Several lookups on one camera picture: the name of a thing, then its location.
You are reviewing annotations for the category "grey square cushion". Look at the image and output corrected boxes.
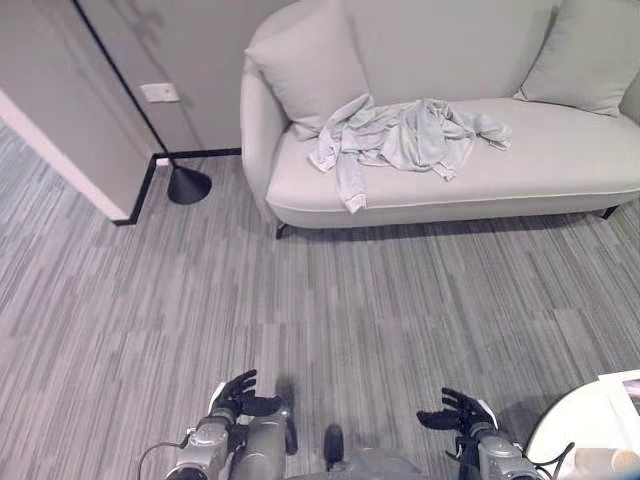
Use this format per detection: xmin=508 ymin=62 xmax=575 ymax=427
xmin=244 ymin=6 xmax=372 ymax=142
xmin=513 ymin=0 xmax=640 ymax=119

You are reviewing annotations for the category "white paper sheet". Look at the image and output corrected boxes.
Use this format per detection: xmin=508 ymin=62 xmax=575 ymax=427
xmin=597 ymin=368 xmax=640 ymax=419

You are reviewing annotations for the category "white round table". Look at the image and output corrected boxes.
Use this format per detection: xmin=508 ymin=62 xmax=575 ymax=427
xmin=526 ymin=368 xmax=640 ymax=480

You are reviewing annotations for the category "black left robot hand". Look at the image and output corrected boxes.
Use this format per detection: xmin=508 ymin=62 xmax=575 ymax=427
xmin=209 ymin=369 xmax=283 ymax=418

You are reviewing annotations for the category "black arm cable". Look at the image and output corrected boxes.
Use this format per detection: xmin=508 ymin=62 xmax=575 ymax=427
xmin=137 ymin=438 xmax=191 ymax=480

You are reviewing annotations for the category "light grey sofa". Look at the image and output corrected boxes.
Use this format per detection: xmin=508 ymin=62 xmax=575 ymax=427
xmin=240 ymin=0 xmax=640 ymax=239

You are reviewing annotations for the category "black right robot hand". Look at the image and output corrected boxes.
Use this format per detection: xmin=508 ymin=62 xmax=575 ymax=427
xmin=416 ymin=387 xmax=497 ymax=431

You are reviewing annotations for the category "white wall socket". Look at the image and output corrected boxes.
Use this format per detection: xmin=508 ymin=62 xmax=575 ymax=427
xmin=139 ymin=82 xmax=180 ymax=104

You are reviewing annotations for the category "black floor lamp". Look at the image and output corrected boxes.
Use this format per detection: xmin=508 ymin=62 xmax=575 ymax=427
xmin=71 ymin=0 xmax=213 ymax=206

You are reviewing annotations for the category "light grey crumpled garment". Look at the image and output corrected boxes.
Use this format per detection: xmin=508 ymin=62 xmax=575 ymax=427
xmin=307 ymin=93 xmax=513 ymax=215

